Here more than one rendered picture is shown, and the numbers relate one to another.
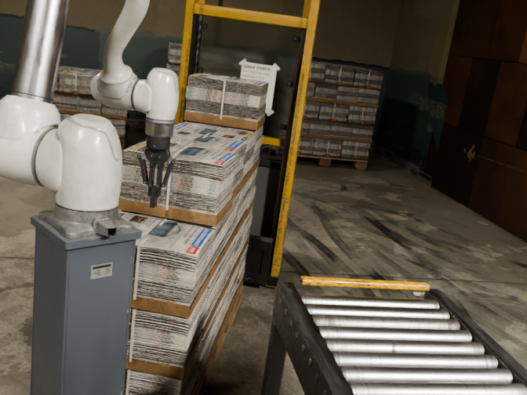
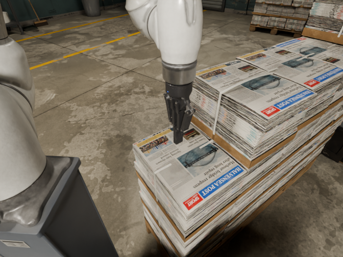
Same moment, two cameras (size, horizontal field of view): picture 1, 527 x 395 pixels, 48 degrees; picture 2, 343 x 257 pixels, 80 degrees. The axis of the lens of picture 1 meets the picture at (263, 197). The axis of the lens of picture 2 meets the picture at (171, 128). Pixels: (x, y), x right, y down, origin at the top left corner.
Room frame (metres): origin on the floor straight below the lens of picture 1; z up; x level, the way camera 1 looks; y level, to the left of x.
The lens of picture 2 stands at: (1.51, -0.01, 1.42)
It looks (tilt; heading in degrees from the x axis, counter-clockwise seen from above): 40 degrees down; 49
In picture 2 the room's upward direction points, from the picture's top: straight up
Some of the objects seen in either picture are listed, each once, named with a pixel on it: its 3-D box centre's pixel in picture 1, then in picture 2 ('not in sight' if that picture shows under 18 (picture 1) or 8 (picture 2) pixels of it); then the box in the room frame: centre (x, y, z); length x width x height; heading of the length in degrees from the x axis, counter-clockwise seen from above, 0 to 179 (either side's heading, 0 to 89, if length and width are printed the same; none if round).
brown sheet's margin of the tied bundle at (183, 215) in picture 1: (205, 207); (258, 137); (2.17, 0.22, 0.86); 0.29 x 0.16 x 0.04; 173
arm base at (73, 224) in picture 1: (90, 215); (9, 187); (1.41, 0.43, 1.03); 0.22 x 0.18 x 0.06; 45
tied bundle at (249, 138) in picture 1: (210, 154); (310, 71); (2.76, 0.28, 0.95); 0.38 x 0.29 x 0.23; 83
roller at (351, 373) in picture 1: (426, 378); not in sight; (1.28, -0.45, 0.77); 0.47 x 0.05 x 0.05; 103
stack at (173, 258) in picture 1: (176, 291); (238, 170); (2.34, 0.32, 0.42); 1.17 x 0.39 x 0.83; 175
